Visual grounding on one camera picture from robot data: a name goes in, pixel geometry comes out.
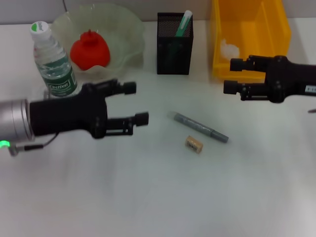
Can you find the green white pen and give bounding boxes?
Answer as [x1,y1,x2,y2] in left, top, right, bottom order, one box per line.
[175,9,193,38]

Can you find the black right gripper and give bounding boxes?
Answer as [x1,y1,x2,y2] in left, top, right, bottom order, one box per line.
[223,55,316,104]

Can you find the white paper ball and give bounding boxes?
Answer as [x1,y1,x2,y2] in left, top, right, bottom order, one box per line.
[220,39,240,60]

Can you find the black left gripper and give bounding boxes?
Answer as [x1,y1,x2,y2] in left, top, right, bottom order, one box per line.
[29,79,150,139]

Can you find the grey marker pen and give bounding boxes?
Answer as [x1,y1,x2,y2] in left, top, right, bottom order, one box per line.
[167,111,229,143]

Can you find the red orange fruit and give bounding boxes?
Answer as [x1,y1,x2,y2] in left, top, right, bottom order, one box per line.
[70,29,111,71]

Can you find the yellow plastic bin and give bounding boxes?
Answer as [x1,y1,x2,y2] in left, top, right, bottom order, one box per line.
[209,0,292,81]

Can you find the tan eraser block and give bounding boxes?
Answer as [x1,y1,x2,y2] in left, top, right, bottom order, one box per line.
[185,135,204,153]

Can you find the clear green-label water bottle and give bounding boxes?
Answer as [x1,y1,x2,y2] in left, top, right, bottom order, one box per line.
[29,21,79,98]

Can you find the black mesh pen holder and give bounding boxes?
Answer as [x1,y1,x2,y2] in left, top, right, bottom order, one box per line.
[157,12,194,76]

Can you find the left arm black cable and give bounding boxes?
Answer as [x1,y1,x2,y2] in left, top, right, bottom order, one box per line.
[8,134,60,158]

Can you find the green glass fruit plate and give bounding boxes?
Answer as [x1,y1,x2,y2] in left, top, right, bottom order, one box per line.
[50,3,145,79]

